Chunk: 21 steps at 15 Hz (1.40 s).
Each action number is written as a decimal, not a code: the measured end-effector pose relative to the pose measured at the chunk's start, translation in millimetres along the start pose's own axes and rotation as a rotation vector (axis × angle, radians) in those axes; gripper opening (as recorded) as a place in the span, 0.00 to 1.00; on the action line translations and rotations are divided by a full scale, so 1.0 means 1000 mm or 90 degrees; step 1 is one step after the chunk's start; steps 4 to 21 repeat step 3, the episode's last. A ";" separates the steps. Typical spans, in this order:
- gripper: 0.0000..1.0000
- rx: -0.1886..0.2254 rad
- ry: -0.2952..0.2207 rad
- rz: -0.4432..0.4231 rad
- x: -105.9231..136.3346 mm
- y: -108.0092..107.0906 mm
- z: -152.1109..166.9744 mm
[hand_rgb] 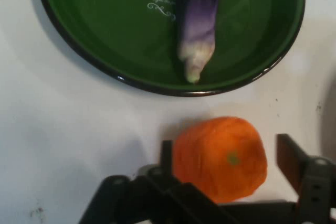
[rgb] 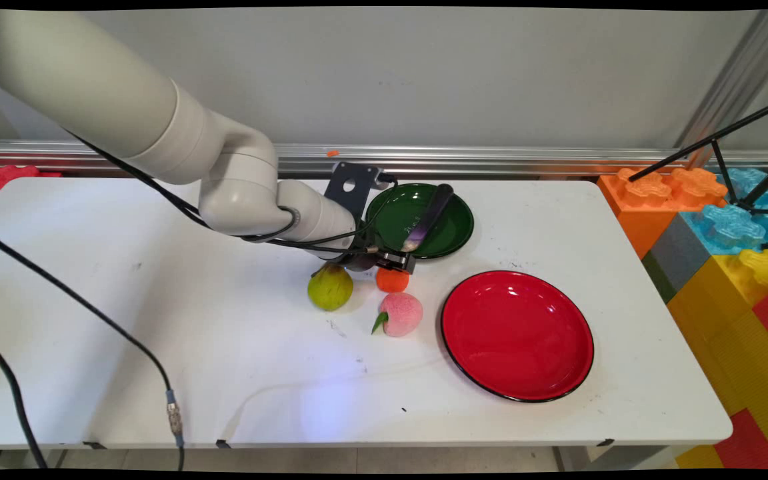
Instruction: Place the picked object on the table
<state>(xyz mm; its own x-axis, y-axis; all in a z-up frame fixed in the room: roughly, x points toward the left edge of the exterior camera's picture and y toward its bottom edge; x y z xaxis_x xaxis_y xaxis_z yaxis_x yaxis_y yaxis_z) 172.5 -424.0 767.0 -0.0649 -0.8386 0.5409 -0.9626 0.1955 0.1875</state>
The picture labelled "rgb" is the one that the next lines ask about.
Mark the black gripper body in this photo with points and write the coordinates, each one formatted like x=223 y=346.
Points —
x=364 y=256

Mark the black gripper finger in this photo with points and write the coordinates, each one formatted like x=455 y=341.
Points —
x=406 y=263
x=385 y=260

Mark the orange toy fruit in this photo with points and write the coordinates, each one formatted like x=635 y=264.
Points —
x=392 y=281

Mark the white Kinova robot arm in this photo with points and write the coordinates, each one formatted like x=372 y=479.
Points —
x=124 y=113

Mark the green toy pear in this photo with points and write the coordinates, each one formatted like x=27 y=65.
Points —
x=330 y=290

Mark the pink toy peach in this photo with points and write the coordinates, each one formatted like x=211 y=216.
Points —
x=402 y=314

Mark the purple toy eggplant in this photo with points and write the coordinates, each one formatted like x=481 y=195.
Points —
x=429 y=216

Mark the dark green plate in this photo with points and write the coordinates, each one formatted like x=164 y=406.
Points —
x=454 y=230

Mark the red plate black rim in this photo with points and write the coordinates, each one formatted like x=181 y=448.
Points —
x=517 y=336

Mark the orange giant building block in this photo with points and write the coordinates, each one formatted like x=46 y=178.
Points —
x=637 y=216

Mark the dark green building block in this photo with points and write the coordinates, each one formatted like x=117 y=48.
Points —
x=657 y=276

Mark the grey giant building block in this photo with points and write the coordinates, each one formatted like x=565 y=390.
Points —
x=677 y=253

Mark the yellow giant building block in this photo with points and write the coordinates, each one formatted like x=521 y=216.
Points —
x=724 y=333

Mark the blue giant building block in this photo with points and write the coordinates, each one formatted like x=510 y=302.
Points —
x=734 y=230

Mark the black tripod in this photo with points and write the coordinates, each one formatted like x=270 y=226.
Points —
x=737 y=133

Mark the red flower-shaped block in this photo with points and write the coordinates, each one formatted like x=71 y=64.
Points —
x=4 y=180

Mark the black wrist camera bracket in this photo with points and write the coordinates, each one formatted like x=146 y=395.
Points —
x=350 y=186

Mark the horizontal aluminium rail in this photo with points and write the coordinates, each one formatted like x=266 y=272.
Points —
x=490 y=161

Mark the slanted aluminium post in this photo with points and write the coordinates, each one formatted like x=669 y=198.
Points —
x=734 y=83

